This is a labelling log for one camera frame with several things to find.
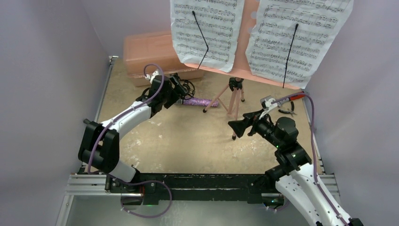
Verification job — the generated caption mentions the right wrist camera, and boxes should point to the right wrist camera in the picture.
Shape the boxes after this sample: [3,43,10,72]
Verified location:
[259,96,278,119]

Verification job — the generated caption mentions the black microphone tripod stand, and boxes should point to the black microphone tripod stand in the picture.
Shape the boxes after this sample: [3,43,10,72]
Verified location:
[169,73,195,100]

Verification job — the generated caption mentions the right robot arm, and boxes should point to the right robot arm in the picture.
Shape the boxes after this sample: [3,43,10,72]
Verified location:
[228,111,363,226]

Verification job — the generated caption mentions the silver adjustable wrench red handle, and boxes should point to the silver adjustable wrench red handle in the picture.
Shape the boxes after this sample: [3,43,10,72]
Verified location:
[273,91,308,105]

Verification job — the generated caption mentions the pink music stand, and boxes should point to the pink music stand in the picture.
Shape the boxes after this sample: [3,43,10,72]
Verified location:
[184,0,302,141]

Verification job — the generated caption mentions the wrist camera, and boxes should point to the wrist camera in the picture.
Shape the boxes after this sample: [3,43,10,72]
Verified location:
[259,96,278,119]
[145,70,165,85]

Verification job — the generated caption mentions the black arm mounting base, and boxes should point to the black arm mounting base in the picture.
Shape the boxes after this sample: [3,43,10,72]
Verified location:
[105,173,287,208]

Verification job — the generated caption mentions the purple glitter microphone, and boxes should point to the purple glitter microphone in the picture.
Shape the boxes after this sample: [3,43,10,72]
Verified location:
[175,97,212,107]

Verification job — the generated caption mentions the red handled pliers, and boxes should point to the red handled pliers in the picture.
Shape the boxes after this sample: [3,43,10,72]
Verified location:
[278,101,296,116]

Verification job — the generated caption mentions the pink plastic storage box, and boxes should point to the pink plastic storage box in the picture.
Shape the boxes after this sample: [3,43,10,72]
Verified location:
[123,31,205,87]

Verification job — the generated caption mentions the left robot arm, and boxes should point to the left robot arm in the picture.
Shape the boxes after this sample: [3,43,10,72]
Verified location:
[78,73,195,193]

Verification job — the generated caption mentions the sheet music page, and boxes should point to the sheet music page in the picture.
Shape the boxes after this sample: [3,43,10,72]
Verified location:
[170,0,245,73]
[245,0,354,89]

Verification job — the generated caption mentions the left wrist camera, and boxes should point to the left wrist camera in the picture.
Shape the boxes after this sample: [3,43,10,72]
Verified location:
[145,70,165,85]

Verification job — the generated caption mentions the aluminium table frame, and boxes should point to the aluminium table frame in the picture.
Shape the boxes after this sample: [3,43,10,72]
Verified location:
[55,56,348,226]

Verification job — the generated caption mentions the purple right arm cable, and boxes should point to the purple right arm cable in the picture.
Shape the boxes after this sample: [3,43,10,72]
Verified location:
[265,92,351,226]

